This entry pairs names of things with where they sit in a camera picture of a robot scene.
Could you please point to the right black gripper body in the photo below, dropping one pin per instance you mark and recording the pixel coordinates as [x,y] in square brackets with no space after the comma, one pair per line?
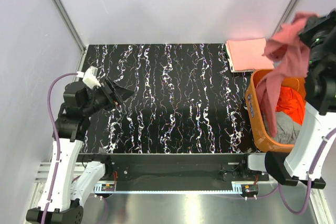
[309,28]

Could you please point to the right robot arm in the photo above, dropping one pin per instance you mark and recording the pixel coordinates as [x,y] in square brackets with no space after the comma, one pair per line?
[304,162]

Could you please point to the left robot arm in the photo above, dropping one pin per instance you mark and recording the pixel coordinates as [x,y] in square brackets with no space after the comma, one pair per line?
[64,196]

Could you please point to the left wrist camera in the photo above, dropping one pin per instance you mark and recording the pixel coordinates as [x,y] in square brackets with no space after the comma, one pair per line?
[89,77]

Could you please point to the folded light pink t shirt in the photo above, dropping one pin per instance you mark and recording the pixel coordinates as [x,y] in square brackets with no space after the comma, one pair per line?
[248,54]

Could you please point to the salmon red t shirt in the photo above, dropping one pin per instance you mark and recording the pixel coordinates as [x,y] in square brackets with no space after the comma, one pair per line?
[286,48]

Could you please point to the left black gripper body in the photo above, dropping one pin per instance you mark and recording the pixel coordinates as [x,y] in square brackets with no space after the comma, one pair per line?
[109,92]

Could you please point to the orange t shirt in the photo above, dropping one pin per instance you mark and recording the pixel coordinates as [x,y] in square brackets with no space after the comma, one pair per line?
[292,104]

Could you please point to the orange plastic basket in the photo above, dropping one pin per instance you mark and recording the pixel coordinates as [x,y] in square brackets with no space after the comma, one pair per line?
[261,138]

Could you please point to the grey t shirt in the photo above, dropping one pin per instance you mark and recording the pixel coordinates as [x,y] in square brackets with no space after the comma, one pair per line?
[287,129]

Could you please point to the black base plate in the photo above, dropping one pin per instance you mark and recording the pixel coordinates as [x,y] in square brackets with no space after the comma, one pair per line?
[227,167]

